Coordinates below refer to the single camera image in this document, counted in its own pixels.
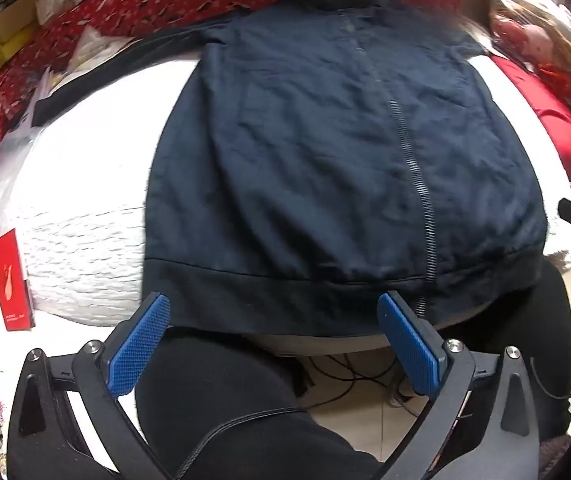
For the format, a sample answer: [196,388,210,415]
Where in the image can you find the clear plastic bag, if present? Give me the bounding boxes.
[0,67,59,206]

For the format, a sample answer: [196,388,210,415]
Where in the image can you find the yellow cardboard box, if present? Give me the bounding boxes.
[0,7,39,63]

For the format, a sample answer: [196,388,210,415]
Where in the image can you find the red flat box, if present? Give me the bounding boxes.
[0,227,36,333]

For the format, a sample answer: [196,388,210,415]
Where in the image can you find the person's black pants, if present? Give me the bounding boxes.
[133,259,571,480]

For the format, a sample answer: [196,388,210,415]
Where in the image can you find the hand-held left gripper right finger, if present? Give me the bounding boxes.
[365,291,541,480]

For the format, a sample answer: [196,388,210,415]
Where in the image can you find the red garment at right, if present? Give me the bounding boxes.
[489,54,571,197]

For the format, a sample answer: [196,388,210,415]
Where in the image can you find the navy zip jacket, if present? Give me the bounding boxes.
[33,0,549,338]

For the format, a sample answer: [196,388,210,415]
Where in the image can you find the doll with blond hair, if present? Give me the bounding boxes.
[488,0,571,92]

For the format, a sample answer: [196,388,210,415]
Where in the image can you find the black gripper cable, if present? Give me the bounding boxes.
[173,407,316,480]

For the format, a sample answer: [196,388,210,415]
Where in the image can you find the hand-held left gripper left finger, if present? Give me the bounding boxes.
[6,291,186,480]

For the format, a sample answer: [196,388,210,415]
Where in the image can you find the bundle of floor cables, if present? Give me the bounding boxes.
[290,347,433,413]

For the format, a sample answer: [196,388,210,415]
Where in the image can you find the white quilted bed cover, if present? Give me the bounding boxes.
[0,52,571,356]

